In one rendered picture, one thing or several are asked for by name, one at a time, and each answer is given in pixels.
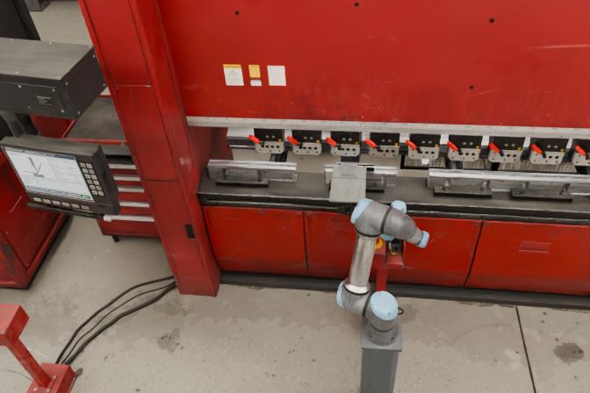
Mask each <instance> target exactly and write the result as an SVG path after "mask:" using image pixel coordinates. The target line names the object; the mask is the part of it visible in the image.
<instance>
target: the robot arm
mask: <svg viewBox="0 0 590 393"><path fill-rule="evenodd" d="M406 212H407V207H406V205H405V203H403V202H401V201H394V202H392V204H391V206H388V205H385V204H382V203H379V202H376V201H373V200H370V199H367V198H363V199H362V200H360V201H359V203H358V204H357V206H356V208H355V209H354V211H353V214H352V216H351V223H353V224H355V232H356V233H357V235H356V243H355V247H354V253H353V257H352V262H351V266H350V271H349V277H347V278H346V279H345V280H344V281H342V282H341V284H340V286H339V288H338V291H337V297H336V300H337V303H338V304H339V305H340V306H341V307H342V308H344V309H345V310H349V311H352V312H354V313H356V314H358V315H360V316H363V317H365V318H367V319H368V320H367V321H366V324H365V334H366V337H367V338H368V340H369V341H370V342H372V343H373V344H375V345H378V346H388V345H391V344H392V343H393V342H394V341H395V340H396V339H397V338H398V336H399V326H398V324H397V322H396V318H397V314H398V304H397V301H396V299H395V297H394V296H393V295H392V294H390V293H388V292H386V291H380V292H373V291H371V290H370V288H371V285H370V283H369V282H368V280H369V276H370V271H371V263H372V260H373V255H374V251H375V247H376V243H377V238H378V237H380V236H381V237H382V238H383V239H385V240H386V245H387V246H388V247H389V248H390V249H391V251H392V253H399V252H400V248H401V247H402V246H403V245H404V241H405V242H408V243H411V244H413V245H416V246H418V247H425V246H426V245H427V242H428V237H429V234H428V232H424V231H422V230H420V229H419V228H418V227H417V226H416V223H415V222H414V221H413V220H412V219H411V218H410V217H409V216H408V215H407V214H406Z"/></svg>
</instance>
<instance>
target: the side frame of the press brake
mask: <svg viewBox="0 0 590 393"><path fill-rule="evenodd" d="M77 1H78V3H79V6H80V9H81V11H82V14H83V18H84V21H85V24H86V26H87V29H88V31H89V34H90V38H91V41H92V44H93V46H95V51H96V54H97V58H98V61H99V64H100V67H101V69H102V71H103V74H104V78H105V81H106V84H107V87H108V89H109V91H110V94H111V97H112V101H113V104H114V107H115V109H116V112H117V114H118V117H119V122H120V124H121V127H122V129H123V132H124V134H125V137H126V142H127V145H128V147H129V149H130V152H131V155H132V157H133V162H134V165H135V167H136V169H137V172H138V175H139V178H140V182H141V185H142V187H143V189H144V192H145V195H146V198H147V202H148V205H149V207H150V210H151V212H152V215H153V218H154V221H155V225H156V227H157V230H158V232H159V235H160V238H161V241H162V244H163V247H164V250H165V253H166V255H167V258H168V261H169V265H170V267H171V270H172V273H173V276H174V278H175V281H176V285H177V287H178V290H179V293H180V295H194V296H206V297H216V296H217V294H218V290H219V285H220V281H219V279H220V275H221V269H220V268H219V264H218V262H217V261H216V259H215V257H214V255H213V252H212V247H211V243H210V240H209V236H208V232H207V229H206V225H205V219H204V215H203V212H202V208H201V204H200V202H199V198H198V196H197V190H198V186H199V184H200V181H201V179H202V176H203V173H204V171H205V168H207V165H208V163H209V160H227V161H233V160H234V157H233V152H232V148H228V146H227V132H228V127H218V126H191V125H188V123H187V119H186V115H185V111H184V107H183V101H182V98H181V93H180V89H179V86H178V82H177V79H176V72H175V68H174V64H173V61H172V57H171V53H170V50H169V43H168V39H167V35H166V32H165V28H164V24H163V21H162V14H161V10H160V6H159V3H158V0H77Z"/></svg>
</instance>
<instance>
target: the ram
mask: <svg viewBox="0 0 590 393"><path fill-rule="evenodd" d="M158 3H159V6H160V10H161V14H162V21H163V24H164V28H165V32H166V35H167V39H168V43H169V50H170V53H171V57H172V61H173V64H174V68H175V72H176V79H177V82H178V86H179V89H180V93H181V98H182V101H183V107H184V111H185V115H186V117H204V118H260V119H290V120H318V121H347V122H375V123H403V124H432V125H489V126H517V127H546V128H574V129H590V0H158ZM223 65H241V72H242V79H243V85H227V82H226V77H225V71H224V66H223ZM248 65H259V69H260V76H261V77H250V74H249V67H248ZM267 65H269V66H284V67H285V78H286V86H269V78H268V70H267ZM250 80H261V84H262V86H252V85H251V81H250ZM187 123H188V125H191V126H218V127H244V128H270V129H297V130H323V131H351V132H403V133H429V134H456V135H482V136H508V137H536V138H562V139H590V134H571V133H544V132H489V131H462V130H435V129H407V128H379V127H352V126H324V125H271V124H243V123H215V122H188V121H187Z"/></svg>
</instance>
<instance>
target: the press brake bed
mask: <svg viewBox="0 0 590 393"><path fill-rule="evenodd" d="M199 202H200V204H201V208H202V212H203V215H204V219H205V225H206V229H207V232H208V236H209V240H210V243H211V247H212V252H213V255H214V257H215V259H216V261H217V262H218V264H219V268H220V269H221V275H220V279H219V281H220V284H233V285H244V286H256V287H271V288H280V289H302V290H316V291H330V292H337V291H338V288H339V286H340V284H341V282H342V281H344V280H345V279H346V278H347V277H349V271H350V266H351V262H352V257H353V253H354V247H355V243H356V235H357V233H356V232H355V224H353V223H351V216H352V214H353V211H354V209H355V208H356V207H355V206H352V213H351V216H346V215H344V205H328V204H295V203H277V202H260V201H242V200H226V199H208V198H199ZM406 214H407V215H408V216H409V217H410V218H411V219H412V220H413V221H414V222H415V223H416V226H417V227H418V228H419V229H420V230H422V231H424V232H428V234H429V237H428V242H427V245H426V246H425V247H418V246H416V245H413V244H411V243H408V242H405V256H404V263H403V269H394V268H388V270H387V279H386V289H385V291H386V292H388V293H390V294H392V295H393V296H394V297H411V298H424V299H436V300H448V301H463V302H478V303H489V304H512V305H520V306H534V307H545V308H559V309H573V310H583V311H590V218H568V217H551V216H533V215H516V214H499V213H482V212H464V211H431V210H414V209H407V212H406ZM522 241H524V242H539V243H550V247H549V249H548V254H533V253H520V251H519V248H520V245H521V243H522Z"/></svg>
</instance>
